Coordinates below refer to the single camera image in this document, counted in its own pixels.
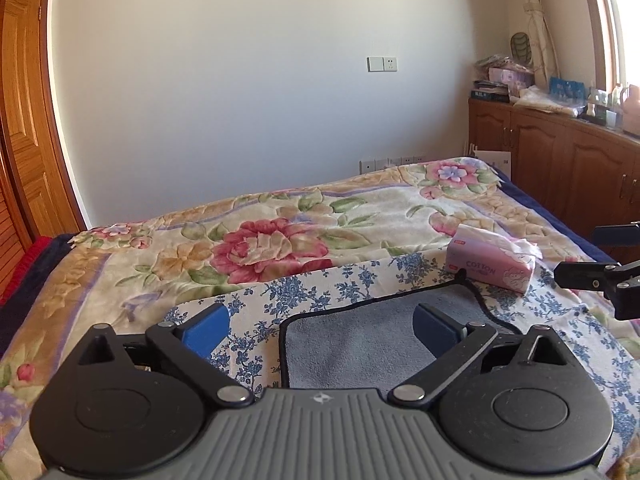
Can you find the floral bed quilt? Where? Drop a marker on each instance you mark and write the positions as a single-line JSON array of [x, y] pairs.
[[134, 275]]

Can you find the red blanket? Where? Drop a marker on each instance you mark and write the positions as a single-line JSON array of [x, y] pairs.
[[10, 283]]

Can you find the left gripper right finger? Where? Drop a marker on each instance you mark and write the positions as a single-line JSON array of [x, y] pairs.
[[455, 347]]

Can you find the wooden slatted wardrobe door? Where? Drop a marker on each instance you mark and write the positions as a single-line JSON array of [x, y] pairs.
[[14, 235]]

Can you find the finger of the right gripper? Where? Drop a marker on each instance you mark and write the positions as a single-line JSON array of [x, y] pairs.
[[619, 283], [619, 235]]

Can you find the white wall switch socket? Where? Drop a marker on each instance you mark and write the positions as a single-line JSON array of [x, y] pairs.
[[378, 64]]

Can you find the patterned beige curtain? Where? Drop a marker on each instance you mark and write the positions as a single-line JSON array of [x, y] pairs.
[[545, 60]]

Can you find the wooden cabinet row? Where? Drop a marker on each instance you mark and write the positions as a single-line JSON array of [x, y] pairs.
[[586, 175]]

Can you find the purple and grey towel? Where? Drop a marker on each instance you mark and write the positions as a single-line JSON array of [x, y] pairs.
[[371, 344]]

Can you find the white box beside bed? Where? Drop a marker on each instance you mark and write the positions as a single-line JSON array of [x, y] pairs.
[[500, 160]]

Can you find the pink tissue pack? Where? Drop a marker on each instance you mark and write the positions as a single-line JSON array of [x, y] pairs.
[[492, 258]]

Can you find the blue floral white cloth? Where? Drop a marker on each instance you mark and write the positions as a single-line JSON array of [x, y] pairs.
[[250, 353]]

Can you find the navy bed sheet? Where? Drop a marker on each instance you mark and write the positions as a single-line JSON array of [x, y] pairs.
[[15, 310]]

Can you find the wooden room door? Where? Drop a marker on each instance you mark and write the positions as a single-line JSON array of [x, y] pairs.
[[29, 133]]

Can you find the clutter on cabinet top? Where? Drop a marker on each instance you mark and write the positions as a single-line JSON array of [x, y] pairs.
[[510, 79]]

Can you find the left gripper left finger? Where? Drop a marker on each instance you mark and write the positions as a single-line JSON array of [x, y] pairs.
[[182, 351]]

